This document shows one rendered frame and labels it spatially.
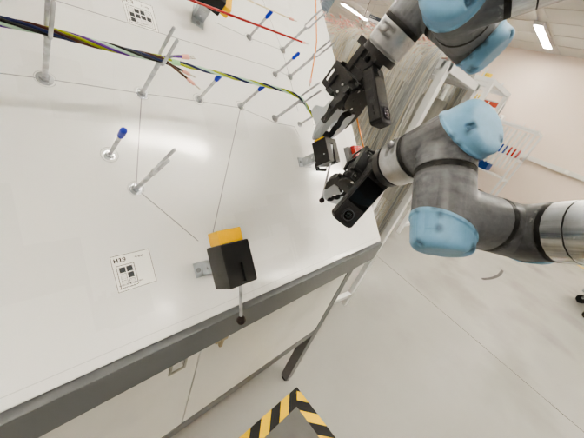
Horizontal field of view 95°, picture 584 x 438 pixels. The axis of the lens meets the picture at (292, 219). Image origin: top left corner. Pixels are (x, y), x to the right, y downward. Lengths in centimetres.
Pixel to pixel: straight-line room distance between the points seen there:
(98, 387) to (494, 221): 52
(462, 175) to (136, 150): 45
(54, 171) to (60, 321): 18
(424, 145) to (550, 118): 835
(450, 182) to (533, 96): 855
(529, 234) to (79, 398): 57
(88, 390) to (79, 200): 23
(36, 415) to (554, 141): 870
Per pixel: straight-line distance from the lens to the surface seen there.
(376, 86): 59
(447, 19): 42
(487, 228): 40
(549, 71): 899
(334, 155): 64
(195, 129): 53
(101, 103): 50
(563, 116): 872
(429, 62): 126
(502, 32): 56
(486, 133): 40
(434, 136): 40
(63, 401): 45
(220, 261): 39
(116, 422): 68
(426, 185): 38
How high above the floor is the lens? 125
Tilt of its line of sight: 28 degrees down
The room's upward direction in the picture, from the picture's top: 21 degrees clockwise
